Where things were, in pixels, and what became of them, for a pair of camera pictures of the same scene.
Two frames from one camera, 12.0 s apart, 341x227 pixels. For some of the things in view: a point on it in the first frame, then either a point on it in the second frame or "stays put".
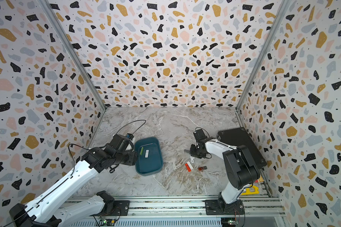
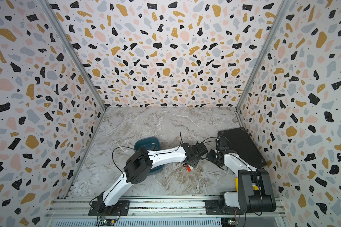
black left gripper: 133,158 to 195,165
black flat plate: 240,136 stays put
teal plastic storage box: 149,158 stays put
